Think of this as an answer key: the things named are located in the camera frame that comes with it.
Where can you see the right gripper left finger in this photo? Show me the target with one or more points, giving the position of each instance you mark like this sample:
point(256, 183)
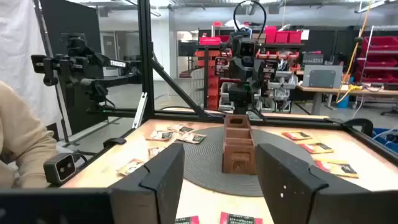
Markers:
point(155, 193)

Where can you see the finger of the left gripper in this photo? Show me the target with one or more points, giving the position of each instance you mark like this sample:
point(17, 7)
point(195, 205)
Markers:
point(222, 67)
point(270, 70)

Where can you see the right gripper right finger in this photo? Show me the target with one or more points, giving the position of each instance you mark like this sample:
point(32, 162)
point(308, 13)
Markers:
point(289, 193)

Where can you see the beige tea packet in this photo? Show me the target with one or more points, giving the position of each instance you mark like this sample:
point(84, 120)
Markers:
point(154, 151)
point(180, 128)
point(192, 137)
point(160, 135)
point(130, 167)

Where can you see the red tea packet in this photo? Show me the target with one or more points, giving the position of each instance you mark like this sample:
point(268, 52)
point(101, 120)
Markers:
point(186, 220)
point(241, 218)

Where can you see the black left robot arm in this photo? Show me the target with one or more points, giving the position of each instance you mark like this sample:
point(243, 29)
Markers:
point(241, 96)

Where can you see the orange tea packet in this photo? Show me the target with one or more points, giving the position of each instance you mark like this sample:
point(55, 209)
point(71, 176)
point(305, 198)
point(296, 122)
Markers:
point(316, 148)
point(337, 168)
point(297, 135)

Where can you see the rack of red bins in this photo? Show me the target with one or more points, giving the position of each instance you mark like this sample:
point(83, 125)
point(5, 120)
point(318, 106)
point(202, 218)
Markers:
point(211, 87)

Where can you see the grey metal box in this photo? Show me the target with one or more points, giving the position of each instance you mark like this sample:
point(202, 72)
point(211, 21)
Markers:
point(323, 76)

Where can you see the grey round woven placemat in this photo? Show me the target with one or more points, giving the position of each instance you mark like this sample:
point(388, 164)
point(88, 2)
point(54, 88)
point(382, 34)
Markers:
point(205, 168)

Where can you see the wooden three-compartment tray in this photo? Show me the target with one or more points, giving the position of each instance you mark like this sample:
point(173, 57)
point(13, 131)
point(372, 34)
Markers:
point(239, 161)

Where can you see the blue barrel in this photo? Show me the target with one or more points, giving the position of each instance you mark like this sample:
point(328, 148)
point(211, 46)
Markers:
point(343, 102)

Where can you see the wooden workbench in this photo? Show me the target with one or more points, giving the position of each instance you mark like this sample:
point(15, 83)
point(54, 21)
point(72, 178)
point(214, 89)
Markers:
point(367, 92)

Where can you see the large blue bin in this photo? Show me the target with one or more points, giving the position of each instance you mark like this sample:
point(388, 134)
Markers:
point(377, 133)

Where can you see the person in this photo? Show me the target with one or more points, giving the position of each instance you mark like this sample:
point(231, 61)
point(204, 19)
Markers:
point(21, 140)

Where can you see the black partition panel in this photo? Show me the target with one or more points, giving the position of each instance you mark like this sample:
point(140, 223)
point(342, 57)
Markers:
point(71, 18)

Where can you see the white curtain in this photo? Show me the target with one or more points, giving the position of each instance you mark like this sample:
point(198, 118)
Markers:
point(18, 37)

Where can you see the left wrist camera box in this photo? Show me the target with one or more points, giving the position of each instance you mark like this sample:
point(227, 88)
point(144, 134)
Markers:
point(247, 48)

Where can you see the black aluminium table frame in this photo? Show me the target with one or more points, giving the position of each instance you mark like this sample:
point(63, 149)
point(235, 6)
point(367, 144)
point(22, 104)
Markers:
point(146, 62)

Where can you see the white metal bracket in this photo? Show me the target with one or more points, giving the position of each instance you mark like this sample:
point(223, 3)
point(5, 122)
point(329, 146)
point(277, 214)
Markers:
point(140, 110)

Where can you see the grey table-level camera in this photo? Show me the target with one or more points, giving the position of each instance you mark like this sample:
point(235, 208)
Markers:
point(60, 168)

